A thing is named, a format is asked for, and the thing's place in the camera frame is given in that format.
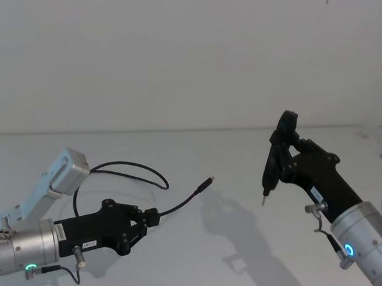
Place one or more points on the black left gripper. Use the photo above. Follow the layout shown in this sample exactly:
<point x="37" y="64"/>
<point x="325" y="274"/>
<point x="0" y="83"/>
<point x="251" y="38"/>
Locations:
<point x="96" y="231"/>

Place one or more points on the black pen-shaped tool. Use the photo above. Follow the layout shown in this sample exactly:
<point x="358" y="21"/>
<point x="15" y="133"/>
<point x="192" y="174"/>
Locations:
<point x="269" y="181"/>

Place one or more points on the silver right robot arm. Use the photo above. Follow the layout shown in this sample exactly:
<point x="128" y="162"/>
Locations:
<point x="363" y="237"/>

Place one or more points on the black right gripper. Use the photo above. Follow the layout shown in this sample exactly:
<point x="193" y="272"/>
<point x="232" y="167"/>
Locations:
<point x="317" y="176"/>

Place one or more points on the white table cloth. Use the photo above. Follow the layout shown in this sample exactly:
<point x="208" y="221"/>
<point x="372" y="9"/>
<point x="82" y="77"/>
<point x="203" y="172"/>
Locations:
<point x="195" y="259"/>

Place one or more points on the plain pale wall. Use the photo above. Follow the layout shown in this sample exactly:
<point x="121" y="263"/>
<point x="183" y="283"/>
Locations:
<point x="144" y="56"/>

